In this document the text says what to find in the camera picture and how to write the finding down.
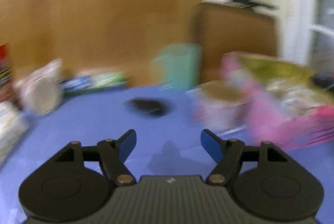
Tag pink-labelled tin can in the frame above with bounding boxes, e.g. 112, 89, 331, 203
188, 80, 249, 132

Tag wooden panel board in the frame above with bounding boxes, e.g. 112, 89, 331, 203
1, 0, 201, 85

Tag green Crest toothpaste box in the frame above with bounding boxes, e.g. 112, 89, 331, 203
60, 72, 128, 97

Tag white tissue pack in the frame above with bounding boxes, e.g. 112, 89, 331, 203
0, 101, 29, 166

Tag plastic-wrapped paper cups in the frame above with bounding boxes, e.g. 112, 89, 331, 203
15, 59, 63, 115

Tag red snack box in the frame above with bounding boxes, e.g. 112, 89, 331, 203
0, 44, 15, 102

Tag blue patterned tablecloth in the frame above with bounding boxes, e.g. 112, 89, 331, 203
1, 87, 333, 223

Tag pink tin storage box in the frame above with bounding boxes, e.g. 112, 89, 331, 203
221, 52, 333, 149

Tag green translucent plastic mug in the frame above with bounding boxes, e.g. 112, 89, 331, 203
150, 43, 201, 90

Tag black small soft object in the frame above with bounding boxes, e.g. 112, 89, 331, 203
123, 98, 173, 118

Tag white window frame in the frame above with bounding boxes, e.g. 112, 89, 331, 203
278, 0, 334, 73

